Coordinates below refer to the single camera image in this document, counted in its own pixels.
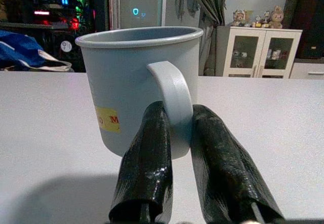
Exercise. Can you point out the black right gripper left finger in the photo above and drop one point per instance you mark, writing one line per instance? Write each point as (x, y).
(146, 163)

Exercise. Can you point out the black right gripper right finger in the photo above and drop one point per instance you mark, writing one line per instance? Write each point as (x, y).
(225, 173)

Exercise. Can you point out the grey mug with yellow label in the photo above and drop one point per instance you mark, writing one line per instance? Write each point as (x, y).
(121, 82)

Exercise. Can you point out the white glass door cabinet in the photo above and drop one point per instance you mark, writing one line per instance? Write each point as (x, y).
(263, 51)

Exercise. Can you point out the white appliance with blue light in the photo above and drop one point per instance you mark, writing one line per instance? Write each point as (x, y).
(141, 3)

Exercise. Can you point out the small brown plush toy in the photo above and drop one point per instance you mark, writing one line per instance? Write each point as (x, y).
(239, 18)

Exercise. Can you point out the black case with round sticker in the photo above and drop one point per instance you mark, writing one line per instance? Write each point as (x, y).
(72, 59)

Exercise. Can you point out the grey curtain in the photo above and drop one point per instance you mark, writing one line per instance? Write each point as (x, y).
(210, 8)

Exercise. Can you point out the low white cabinet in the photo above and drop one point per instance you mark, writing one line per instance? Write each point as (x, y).
(307, 70)

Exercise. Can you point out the large brown plush toy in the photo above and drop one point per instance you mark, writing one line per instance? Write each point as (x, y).
(276, 18)

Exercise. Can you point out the computer with coloured lights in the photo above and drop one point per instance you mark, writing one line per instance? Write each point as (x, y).
(65, 6)

